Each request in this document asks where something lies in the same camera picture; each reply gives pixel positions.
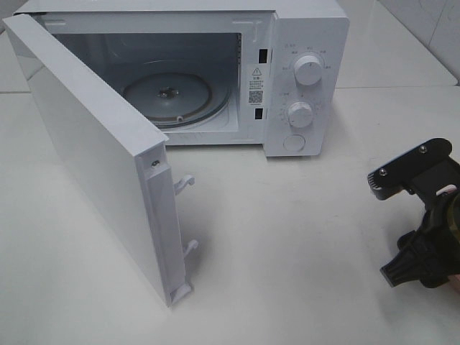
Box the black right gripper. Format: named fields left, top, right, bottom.
left=379, top=157, right=459, bottom=288

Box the white round door button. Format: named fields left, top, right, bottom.
left=283, top=134, right=305, bottom=152

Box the white timer knob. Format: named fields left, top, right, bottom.
left=287, top=102, right=313, bottom=128

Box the white microwave door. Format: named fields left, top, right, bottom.
left=4, top=14, right=198, bottom=305

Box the pink round plate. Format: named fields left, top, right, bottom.
left=447, top=275, right=460, bottom=293

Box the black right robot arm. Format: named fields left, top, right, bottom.
left=380, top=158, right=459, bottom=288

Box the white upper power knob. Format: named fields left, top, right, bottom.
left=293, top=54, right=323, bottom=86

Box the white microwave oven body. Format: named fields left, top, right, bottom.
left=12, top=1, right=349, bottom=157

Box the glass microwave turntable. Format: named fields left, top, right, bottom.
left=123, top=72, right=231, bottom=129

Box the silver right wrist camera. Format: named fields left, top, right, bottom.
left=367, top=138, right=459, bottom=204

